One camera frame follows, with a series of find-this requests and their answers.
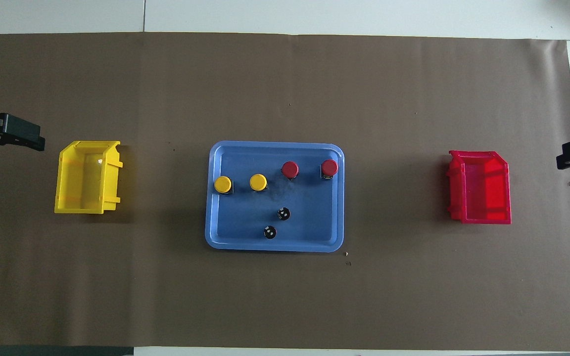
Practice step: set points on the yellow push button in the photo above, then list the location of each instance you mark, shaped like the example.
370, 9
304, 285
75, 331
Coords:
258, 182
222, 184

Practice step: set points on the red push button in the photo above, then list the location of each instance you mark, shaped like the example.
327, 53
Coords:
329, 167
290, 169

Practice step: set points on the yellow plastic bin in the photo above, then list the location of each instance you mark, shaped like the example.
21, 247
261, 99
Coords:
79, 178

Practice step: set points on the red plastic bin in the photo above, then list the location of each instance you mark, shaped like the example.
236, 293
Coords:
483, 193

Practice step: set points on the blue plastic tray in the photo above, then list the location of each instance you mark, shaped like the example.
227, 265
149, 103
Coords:
245, 217

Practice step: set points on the black cylindrical capacitor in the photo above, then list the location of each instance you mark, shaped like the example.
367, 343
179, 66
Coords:
269, 232
283, 213

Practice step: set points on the brown paper mat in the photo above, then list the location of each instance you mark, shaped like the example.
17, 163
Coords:
285, 296

